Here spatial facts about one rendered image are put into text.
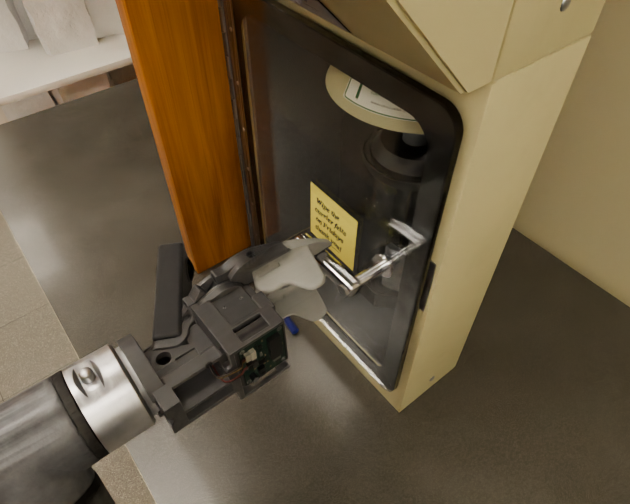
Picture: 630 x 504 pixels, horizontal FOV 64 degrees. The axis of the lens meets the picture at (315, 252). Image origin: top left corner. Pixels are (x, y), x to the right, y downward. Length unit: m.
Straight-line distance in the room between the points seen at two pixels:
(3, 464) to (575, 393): 0.66
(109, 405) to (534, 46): 0.38
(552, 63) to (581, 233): 0.55
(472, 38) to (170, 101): 0.42
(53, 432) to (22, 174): 0.80
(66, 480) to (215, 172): 0.45
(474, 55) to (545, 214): 0.65
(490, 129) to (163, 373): 0.30
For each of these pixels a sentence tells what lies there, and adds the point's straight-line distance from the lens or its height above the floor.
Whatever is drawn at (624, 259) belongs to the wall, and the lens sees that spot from 0.91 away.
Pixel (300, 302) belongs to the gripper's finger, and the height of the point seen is 1.18.
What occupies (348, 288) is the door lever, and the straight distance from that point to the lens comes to 0.47.
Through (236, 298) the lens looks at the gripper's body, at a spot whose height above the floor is 1.23.
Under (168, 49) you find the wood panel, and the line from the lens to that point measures 0.63.
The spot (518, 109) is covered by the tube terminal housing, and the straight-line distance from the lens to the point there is 0.40.
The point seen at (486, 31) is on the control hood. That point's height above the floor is 1.45.
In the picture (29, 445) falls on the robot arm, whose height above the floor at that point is 1.23.
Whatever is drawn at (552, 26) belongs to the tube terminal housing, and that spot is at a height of 1.43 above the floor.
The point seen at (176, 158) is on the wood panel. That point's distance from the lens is 0.69.
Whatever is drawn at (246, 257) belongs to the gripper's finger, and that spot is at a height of 1.25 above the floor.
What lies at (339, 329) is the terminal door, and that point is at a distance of 0.66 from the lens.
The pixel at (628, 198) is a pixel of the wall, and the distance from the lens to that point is 0.86.
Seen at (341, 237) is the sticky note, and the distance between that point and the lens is 0.54.
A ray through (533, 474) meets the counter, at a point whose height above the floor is 0.94.
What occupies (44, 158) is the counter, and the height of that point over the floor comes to 0.94.
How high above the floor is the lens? 1.57
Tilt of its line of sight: 48 degrees down
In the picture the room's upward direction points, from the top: straight up
